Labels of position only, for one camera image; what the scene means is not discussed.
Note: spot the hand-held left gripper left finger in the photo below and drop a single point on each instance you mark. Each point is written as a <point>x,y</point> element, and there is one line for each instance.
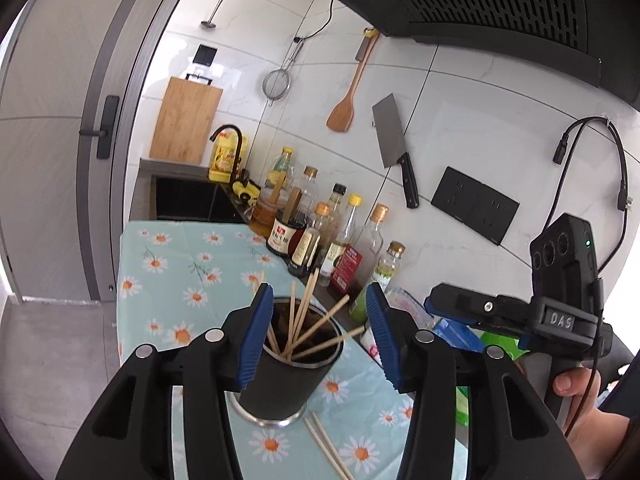
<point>255,340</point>

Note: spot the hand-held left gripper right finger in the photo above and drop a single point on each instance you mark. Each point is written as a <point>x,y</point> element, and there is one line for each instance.
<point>382,340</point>

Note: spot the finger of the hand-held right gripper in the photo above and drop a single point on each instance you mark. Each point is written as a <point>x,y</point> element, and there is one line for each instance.
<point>475,307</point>

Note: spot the black cup with metal base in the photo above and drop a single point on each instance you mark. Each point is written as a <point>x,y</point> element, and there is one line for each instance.
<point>280,385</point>

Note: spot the pile of wooden chopsticks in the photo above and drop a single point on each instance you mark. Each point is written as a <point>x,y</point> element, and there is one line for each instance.
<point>310,332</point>

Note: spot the person's right hand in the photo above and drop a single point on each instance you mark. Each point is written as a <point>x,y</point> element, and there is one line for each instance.
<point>595,430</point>

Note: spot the clear pink print packet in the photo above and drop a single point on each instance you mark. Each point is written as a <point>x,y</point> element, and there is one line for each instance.
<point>412,307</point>

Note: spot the red label gold cap bottle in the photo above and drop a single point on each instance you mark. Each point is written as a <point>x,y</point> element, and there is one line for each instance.
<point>350,265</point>

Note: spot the daisy print tablecloth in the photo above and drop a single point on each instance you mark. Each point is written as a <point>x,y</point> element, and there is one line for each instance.
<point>165,310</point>

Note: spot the green plastic bag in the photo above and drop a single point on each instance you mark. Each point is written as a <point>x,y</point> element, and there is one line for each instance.
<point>462,405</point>

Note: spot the soy sauce bottle red label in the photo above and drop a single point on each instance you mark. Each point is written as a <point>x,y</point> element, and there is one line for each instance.
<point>282,237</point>

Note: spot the small gold cap sauce bottle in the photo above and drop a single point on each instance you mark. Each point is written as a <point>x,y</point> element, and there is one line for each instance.
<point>307,245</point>

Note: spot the large amber oil bottle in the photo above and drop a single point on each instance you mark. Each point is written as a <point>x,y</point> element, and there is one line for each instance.
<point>262,215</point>

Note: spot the yellow cap glass bottle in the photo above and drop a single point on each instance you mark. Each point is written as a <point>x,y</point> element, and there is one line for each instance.
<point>350,215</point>

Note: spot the dark cap glass bottle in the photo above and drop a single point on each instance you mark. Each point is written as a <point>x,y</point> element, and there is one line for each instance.
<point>337,200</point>

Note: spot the yellow black object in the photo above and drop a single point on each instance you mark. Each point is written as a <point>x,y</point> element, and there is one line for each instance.
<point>246,191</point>

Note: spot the kitchen sink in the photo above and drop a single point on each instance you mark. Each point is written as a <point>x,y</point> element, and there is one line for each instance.
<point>190,200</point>

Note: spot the clear gold cap bottle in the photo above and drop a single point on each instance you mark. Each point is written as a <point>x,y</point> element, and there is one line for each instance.
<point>309,190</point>

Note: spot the yellow oil jug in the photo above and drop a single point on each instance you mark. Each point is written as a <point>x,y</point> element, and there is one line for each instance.
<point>222,157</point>

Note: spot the black faucet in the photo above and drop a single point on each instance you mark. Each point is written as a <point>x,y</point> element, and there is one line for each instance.
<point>243,145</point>

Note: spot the wooden cutting board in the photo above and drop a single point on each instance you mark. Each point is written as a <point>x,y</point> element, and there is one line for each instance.
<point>186,122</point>

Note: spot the hanging wooden spatula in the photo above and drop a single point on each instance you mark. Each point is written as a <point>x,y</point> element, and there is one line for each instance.
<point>342,115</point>

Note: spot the hanging metal strainer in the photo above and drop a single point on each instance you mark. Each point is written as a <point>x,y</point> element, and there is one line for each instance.
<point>276,85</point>

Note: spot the black range hood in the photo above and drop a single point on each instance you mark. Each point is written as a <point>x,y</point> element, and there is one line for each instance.
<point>475,0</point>

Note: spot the hanging metal ladle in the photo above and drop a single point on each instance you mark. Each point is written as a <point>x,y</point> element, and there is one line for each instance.
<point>210,23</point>

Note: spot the black wall socket panel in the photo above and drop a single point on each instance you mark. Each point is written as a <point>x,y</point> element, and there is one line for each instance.
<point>475,205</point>

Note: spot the black square wall switch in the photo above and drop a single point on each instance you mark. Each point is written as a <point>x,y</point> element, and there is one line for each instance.
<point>205,55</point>

